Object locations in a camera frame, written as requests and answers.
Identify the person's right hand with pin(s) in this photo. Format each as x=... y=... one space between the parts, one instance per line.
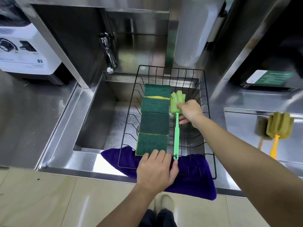
x=193 y=112

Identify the person's left hand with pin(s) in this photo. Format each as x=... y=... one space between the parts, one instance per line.
x=156 y=172

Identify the green yellow scouring sponge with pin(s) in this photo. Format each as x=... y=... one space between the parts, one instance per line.
x=151 y=144
x=155 y=105
x=157 y=90
x=155 y=124

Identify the person's left forearm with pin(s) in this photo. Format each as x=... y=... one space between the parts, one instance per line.
x=125 y=210

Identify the person's right forearm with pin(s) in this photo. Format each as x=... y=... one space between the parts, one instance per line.
x=248 y=167

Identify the person's right beige shoe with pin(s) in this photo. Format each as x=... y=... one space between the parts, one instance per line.
x=167 y=203

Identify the person's dark trousers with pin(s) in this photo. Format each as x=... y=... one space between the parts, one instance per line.
x=165 y=219

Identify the purple cloth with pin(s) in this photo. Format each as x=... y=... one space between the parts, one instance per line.
x=196 y=184

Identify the shallow steel drip tray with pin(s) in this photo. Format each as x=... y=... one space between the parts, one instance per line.
x=241 y=139

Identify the stainless steel sink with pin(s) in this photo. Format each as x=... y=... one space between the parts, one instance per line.
x=99 y=120

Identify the white plastic cylindrical container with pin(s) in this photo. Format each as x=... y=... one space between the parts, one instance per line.
x=194 y=33

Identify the chrome faucet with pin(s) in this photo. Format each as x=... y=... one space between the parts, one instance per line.
x=110 y=56

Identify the black machine with green label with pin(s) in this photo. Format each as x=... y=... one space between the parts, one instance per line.
x=284 y=51

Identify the stainless steel shelf rack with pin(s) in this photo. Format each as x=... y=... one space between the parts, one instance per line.
x=59 y=44

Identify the white black blender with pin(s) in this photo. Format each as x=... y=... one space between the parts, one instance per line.
x=28 y=56

